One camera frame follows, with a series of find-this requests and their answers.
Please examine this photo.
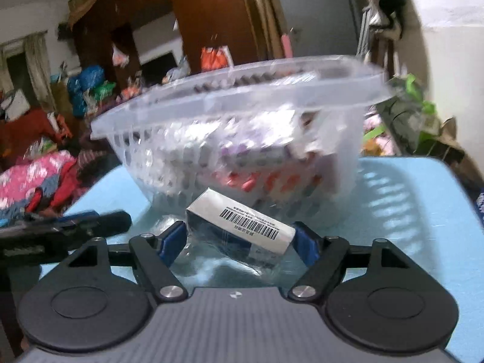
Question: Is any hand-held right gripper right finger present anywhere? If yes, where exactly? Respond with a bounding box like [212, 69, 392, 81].
[287, 221, 421, 304]

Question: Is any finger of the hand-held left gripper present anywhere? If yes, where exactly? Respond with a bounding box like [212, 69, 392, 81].
[57, 211, 133, 251]
[60, 211, 102, 226]

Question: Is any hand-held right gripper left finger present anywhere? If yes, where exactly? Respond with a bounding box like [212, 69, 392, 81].
[64, 220, 189, 302]

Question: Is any white barcode box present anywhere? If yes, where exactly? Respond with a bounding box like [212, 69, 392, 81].
[184, 188, 298, 274]

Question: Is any white plastic basket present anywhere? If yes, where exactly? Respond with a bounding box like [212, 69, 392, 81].
[90, 54, 394, 229]

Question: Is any maroon cloth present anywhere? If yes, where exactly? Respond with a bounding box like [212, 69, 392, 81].
[77, 149, 122, 191]

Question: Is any pink printed blanket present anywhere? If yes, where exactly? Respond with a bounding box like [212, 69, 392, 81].
[0, 150, 77, 213]

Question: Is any pile of colourful packets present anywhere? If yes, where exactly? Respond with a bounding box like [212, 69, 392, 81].
[159, 108, 342, 213]

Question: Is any red cloth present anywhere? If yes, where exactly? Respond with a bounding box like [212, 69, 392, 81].
[0, 107, 62, 161]

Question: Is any blue plastic bag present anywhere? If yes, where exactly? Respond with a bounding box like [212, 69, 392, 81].
[67, 64, 107, 119]

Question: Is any white paper bag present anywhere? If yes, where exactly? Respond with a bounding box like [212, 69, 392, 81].
[0, 88, 30, 121]

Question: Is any patterned curtain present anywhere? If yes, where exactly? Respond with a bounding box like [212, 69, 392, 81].
[0, 33, 54, 103]

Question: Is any green plastic bag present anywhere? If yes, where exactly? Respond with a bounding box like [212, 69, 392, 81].
[364, 75, 444, 156]

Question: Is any small pink plastic bag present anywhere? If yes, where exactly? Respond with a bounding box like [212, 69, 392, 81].
[111, 43, 130, 70]

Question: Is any cardboard box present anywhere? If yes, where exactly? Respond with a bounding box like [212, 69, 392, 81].
[430, 116, 478, 183]

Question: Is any orange and white plastic bag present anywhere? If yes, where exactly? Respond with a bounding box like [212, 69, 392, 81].
[200, 45, 234, 73]

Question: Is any grey door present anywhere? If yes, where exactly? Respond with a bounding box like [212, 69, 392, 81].
[275, 0, 364, 62]

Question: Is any brown wooden wardrobe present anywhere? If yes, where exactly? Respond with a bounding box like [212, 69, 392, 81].
[70, 0, 285, 85]

